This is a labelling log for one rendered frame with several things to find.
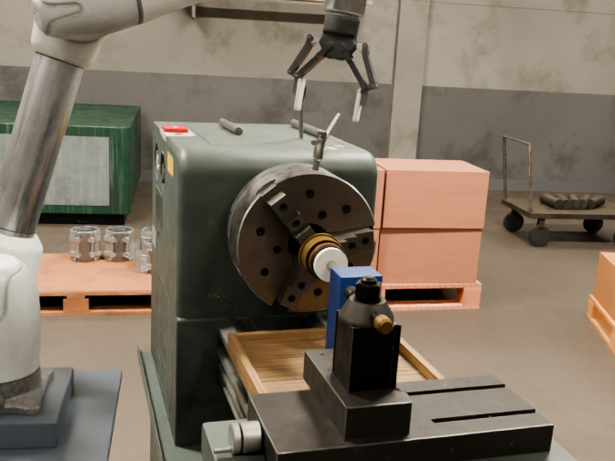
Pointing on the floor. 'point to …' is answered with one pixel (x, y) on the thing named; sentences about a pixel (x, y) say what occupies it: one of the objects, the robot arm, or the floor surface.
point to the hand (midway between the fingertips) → (327, 111)
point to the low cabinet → (89, 164)
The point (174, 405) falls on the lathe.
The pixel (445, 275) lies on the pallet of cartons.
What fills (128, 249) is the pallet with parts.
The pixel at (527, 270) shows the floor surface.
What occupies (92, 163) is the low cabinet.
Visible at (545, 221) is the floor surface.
